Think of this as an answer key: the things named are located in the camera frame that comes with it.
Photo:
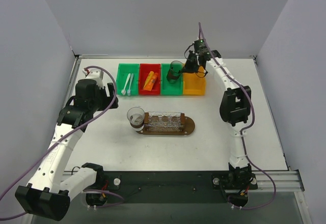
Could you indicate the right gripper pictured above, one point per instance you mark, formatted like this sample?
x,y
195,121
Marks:
x,y
191,62

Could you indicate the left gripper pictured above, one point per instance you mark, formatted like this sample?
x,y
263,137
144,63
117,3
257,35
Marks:
x,y
112,94

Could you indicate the dark tinted cup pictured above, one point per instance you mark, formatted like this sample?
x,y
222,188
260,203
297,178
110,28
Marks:
x,y
174,71

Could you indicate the clear plastic cup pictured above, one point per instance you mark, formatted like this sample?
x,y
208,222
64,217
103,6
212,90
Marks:
x,y
136,116

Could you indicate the clear rack with brown ends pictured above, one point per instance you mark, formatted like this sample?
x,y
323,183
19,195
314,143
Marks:
x,y
164,121

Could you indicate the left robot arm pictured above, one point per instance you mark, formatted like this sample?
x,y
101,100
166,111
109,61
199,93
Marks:
x,y
46,194

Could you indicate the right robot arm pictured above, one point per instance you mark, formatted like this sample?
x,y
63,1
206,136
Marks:
x,y
236,108

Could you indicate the white toothbrush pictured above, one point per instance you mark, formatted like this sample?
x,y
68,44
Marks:
x,y
123,92

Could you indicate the orange toothpaste tube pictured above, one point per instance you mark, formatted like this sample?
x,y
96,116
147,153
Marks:
x,y
148,78
151,83

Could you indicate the brown wooden oval tray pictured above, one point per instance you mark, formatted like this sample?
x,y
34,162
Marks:
x,y
187,130

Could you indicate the yellow bin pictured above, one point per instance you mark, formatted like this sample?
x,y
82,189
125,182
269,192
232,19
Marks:
x,y
194,84

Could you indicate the left green bin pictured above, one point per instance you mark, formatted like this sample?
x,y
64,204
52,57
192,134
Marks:
x,y
123,70

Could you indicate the green bin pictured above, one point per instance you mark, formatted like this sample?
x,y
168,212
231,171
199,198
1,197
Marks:
x,y
167,88
123,70

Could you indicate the middle green bin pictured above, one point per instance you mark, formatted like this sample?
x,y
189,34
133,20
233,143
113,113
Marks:
x,y
167,88

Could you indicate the red bin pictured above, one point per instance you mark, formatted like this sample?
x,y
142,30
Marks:
x,y
143,72

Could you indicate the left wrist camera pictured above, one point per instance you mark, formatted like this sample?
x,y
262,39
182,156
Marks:
x,y
95,74

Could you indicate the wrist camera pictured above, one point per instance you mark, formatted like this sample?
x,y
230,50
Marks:
x,y
200,47
95,74

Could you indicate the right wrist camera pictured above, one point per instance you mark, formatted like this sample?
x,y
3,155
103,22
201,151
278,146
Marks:
x,y
200,47

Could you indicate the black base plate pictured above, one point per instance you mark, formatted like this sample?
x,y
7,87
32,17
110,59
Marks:
x,y
169,187

